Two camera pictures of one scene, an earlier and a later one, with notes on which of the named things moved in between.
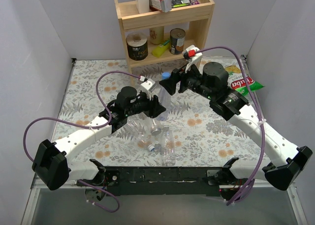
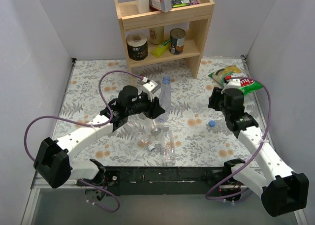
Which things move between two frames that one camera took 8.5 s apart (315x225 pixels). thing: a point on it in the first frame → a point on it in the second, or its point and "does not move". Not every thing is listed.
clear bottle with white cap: x=168 y=147 does not move
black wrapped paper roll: x=137 y=46 does not move
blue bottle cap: x=166 y=75 → x=211 y=123
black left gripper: x=152 y=106 does not move
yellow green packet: x=158 y=51 does not move
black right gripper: x=182 y=79 → x=216 y=100
